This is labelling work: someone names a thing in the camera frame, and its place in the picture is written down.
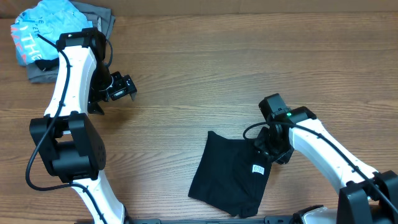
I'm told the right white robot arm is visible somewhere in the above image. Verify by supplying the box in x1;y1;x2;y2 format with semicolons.
256;93;397;224

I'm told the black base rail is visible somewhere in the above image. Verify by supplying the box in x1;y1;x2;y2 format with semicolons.
127;215;294;224

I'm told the folded grey garment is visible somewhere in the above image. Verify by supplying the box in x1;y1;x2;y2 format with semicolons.
26;1;115;83

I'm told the small black garment in pile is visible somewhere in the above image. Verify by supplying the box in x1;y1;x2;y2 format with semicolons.
34;58;59;71

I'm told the black t-shirt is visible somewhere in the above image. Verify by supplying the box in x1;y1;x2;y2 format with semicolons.
188;131;272;218

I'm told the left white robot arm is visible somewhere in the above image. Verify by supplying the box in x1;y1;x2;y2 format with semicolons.
25;27;137;224

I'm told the light blue printed t-shirt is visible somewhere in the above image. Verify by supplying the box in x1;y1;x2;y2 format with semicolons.
11;0;93;66

